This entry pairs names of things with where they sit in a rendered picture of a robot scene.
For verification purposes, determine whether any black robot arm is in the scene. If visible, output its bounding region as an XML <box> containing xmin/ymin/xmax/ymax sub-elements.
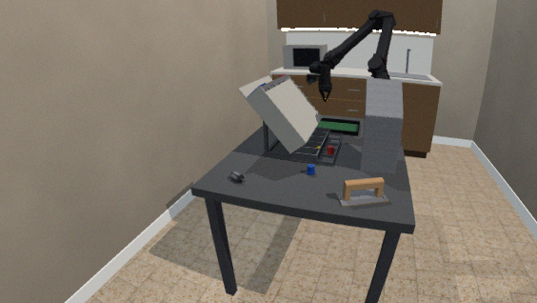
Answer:
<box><xmin>307</xmin><ymin>10</ymin><xmax>396</xmax><ymax>85</ymax></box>

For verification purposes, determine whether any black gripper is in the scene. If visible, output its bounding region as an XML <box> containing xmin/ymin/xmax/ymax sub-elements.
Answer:
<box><xmin>319</xmin><ymin>75</ymin><xmax>332</xmax><ymax>102</ymax></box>

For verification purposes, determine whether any blue plug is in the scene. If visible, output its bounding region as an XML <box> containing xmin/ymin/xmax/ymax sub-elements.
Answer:
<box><xmin>307</xmin><ymin>164</ymin><xmax>315</xmax><ymax>175</ymax></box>

